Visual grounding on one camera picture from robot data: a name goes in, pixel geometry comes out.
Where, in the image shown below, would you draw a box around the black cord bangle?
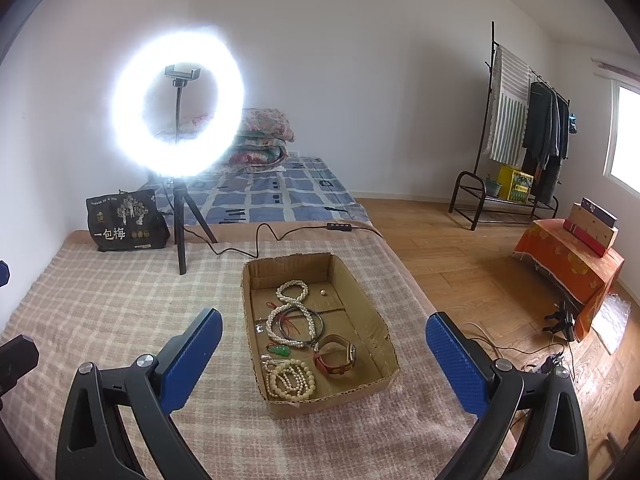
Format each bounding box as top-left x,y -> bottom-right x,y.
280,307 -> 327,348

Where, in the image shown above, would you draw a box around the black ring light cable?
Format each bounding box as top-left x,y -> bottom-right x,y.
182,220 -> 383,258

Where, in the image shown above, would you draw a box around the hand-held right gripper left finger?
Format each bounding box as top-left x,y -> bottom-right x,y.
55,307 -> 223,480

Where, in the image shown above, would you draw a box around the red and tan boxes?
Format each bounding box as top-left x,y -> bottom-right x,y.
570,198 -> 619,256

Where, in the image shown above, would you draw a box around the dark hanging clothes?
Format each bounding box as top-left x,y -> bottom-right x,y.
522,80 -> 571,201

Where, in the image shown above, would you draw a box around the black tripod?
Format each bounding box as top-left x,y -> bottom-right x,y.
150,175 -> 219,276

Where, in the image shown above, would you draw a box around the blue checked bedsheet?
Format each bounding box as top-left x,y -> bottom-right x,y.
137,155 -> 373,226

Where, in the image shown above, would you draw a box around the black printed bag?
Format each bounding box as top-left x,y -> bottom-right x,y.
85,190 -> 171,253

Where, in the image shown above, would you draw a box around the black clamp stand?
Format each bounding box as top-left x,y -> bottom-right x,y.
542,300 -> 581,343

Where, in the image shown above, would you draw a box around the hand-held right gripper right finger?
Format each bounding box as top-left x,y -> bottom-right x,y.
425,311 -> 590,480

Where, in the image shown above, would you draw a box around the black clothes rack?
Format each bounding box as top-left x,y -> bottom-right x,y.
448,21 -> 572,231

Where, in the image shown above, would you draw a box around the black phone holder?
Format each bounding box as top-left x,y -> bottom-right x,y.
164,64 -> 202,181

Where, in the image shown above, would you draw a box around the cardboard box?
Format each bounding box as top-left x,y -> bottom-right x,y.
241,252 -> 401,420

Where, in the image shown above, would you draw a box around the white pearl necklace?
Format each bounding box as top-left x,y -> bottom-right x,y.
265,280 -> 321,350

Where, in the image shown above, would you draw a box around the red strap wristwatch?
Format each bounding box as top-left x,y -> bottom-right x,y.
312,336 -> 358,376

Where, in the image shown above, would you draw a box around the striped hanging cloth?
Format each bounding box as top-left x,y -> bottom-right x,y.
487,45 -> 533,163

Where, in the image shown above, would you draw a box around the folded floral quilt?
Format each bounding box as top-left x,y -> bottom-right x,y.
155,107 -> 296,173

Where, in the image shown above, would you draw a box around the pink plaid blanket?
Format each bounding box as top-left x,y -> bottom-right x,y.
0,230 -> 516,480

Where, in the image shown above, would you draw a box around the cream bead necklace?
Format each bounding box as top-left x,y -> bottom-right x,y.
264,359 -> 317,402

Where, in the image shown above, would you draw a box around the window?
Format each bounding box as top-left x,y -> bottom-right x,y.
602,80 -> 640,183

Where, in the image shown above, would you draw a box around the red flat box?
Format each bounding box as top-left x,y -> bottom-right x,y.
564,220 -> 611,259

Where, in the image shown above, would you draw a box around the yellow box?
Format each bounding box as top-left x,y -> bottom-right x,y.
496,164 -> 535,204

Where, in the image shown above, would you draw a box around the white ring light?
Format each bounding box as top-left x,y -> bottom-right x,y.
111,25 -> 247,178

